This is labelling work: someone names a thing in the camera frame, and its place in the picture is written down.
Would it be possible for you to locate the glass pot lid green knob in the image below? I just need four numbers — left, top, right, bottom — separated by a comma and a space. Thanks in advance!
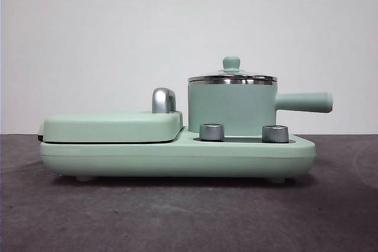
188, 55, 278, 82

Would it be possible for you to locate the silver control knob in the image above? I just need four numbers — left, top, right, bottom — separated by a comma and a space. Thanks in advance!
261, 124, 289, 143
199, 123, 226, 140

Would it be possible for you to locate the mint green breakfast maker base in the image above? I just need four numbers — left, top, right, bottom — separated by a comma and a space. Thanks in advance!
39, 126, 316, 184

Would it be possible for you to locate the mint green grill cover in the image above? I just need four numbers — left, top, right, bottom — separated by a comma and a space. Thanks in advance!
38, 109, 184, 143

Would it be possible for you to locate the chrome grill cover handle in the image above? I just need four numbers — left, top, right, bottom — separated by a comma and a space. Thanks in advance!
151, 87, 178, 114

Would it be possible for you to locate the mint green pot with handle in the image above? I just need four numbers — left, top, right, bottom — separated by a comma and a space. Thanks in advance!
187, 79, 334, 135

